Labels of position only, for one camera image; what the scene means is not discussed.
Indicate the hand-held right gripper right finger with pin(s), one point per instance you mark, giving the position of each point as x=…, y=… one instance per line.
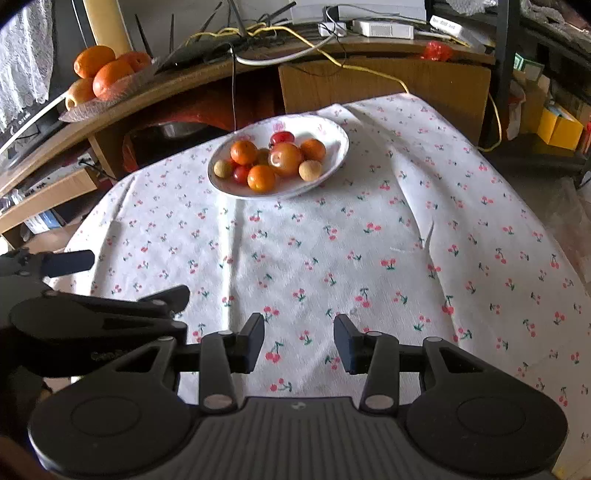
x=346, y=345

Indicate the black metal rack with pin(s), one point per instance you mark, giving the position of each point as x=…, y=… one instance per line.
x=503, y=46

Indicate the black router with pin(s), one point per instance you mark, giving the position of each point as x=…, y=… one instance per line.
x=198, y=53

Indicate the blue box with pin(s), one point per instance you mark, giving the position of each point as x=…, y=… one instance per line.
x=44, y=221

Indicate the metal pot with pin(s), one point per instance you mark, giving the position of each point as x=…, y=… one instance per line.
x=173, y=129

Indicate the white cherry print tablecloth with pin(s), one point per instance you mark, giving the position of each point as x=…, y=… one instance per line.
x=369, y=240

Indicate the white floral plate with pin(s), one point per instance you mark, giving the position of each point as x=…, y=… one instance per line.
x=323, y=134

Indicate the red cherry tomato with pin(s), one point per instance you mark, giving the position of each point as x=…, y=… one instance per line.
x=241, y=174
x=281, y=137

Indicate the black television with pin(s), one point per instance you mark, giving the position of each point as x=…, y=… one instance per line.
x=69, y=27

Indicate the small orange mandarin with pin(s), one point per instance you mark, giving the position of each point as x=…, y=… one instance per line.
x=313, y=149
x=243, y=153
x=261, y=178

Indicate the grey box device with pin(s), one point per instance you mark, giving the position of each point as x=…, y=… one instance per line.
x=360, y=9

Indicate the wooden tv cabinet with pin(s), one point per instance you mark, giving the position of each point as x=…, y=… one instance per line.
x=369, y=78

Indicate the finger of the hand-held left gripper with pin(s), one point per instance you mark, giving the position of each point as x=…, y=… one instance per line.
x=171, y=295
x=69, y=262

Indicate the tan longan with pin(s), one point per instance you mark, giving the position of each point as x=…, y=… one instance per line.
x=222, y=169
x=310, y=170
x=262, y=156

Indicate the yellow-red apple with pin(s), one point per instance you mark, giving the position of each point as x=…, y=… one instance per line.
x=78, y=92

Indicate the yellow box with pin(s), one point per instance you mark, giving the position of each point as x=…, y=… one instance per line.
x=561, y=128

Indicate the large orange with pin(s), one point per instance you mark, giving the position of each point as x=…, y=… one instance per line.
x=113, y=81
x=137, y=60
x=93, y=61

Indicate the white power strip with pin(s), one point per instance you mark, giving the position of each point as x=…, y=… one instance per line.
x=383, y=29

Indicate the large red-orange tomato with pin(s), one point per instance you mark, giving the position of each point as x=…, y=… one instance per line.
x=286, y=159

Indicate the white plug adapter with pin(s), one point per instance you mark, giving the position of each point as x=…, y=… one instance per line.
x=331, y=28

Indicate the yellow paper roll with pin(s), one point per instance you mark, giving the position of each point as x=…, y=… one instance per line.
x=108, y=23

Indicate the red plastic bag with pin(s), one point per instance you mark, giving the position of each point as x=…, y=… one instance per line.
x=436, y=51

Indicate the orange-red bag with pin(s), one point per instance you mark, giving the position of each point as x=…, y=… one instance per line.
x=203, y=113

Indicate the glass fruit dish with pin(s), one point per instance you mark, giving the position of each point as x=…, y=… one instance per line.
x=92, y=108

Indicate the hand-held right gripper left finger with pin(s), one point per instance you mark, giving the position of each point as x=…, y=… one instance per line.
x=253, y=342

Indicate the white lace cloth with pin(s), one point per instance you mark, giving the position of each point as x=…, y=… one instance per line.
x=23, y=60

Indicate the white printed device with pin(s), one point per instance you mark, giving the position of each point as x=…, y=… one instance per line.
x=450, y=26

